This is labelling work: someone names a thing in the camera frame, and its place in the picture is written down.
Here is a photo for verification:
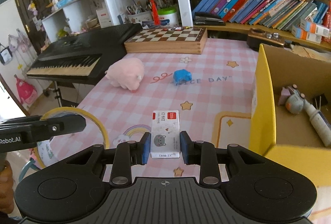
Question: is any yellow tape roll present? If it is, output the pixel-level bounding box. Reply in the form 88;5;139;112
31;107;110;169

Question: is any white staples box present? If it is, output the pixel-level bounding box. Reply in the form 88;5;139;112
150;110;181;158

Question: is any white blue spray bottle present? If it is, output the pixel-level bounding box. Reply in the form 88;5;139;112
304;101;331;147

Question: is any pink checkered tablecloth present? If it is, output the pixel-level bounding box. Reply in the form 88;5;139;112
15;37;262;180

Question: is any black electronic keyboard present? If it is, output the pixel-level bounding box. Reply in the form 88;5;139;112
26;23;142;85

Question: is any blue toy elephant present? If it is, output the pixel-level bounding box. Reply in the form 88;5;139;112
173;69;192;84

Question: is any pink plush pig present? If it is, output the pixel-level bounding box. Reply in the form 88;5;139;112
105;58;145;92

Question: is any yellow cardboard box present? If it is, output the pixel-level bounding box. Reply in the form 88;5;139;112
249;45;330;186

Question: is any grey mouse toy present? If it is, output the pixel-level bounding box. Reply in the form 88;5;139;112
278;84;305;115

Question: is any wooden chess board box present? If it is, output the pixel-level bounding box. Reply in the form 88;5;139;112
125;27;207;54

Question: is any brown wooden box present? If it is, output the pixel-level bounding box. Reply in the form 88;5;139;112
247;28;285;51

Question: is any black binder clip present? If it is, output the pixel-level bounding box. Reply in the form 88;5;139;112
313;93;329;110

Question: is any black stapler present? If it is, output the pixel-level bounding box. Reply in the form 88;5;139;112
194;12;226;26

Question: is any green lid white jar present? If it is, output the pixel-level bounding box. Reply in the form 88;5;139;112
158;6;179;28

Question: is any orange white medicine box lower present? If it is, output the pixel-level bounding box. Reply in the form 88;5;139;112
291;26;322;44

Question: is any orange white medicine box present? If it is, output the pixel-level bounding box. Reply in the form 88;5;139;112
291;26;322;44
300;19;330;37

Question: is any orange white medicine box upper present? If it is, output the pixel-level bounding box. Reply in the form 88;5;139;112
300;19;330;37

